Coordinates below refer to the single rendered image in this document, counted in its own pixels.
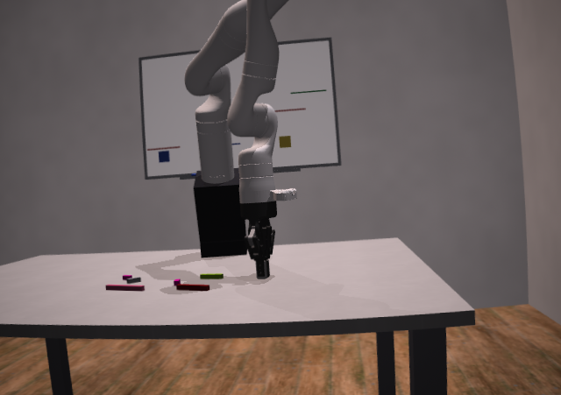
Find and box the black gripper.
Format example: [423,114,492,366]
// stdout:
[240,201,277,279]

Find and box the pink rod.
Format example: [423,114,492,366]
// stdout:
[106,285,145,292]

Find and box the lime green rod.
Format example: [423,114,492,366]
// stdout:
[200,273,224,279]

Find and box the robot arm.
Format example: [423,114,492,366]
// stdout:
[185,0,297,203]

